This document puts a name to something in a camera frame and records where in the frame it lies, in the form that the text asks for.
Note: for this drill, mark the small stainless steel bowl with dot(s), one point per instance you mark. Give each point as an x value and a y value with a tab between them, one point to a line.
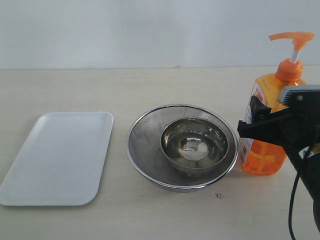
193	146

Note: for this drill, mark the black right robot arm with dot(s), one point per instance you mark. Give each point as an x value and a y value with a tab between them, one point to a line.
308	173

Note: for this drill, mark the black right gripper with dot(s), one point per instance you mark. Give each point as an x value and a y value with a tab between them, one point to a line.
279	135

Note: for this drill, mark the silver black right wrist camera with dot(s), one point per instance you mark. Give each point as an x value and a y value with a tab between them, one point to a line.
300	95

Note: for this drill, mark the orange pump soap bottle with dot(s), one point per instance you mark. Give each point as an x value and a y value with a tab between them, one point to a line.
267	87

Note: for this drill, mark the white rectangular plastic tray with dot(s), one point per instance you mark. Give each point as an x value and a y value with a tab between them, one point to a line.
61	161

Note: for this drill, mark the large steel mesh strainer bowl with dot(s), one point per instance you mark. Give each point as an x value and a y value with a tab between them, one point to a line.
144	149

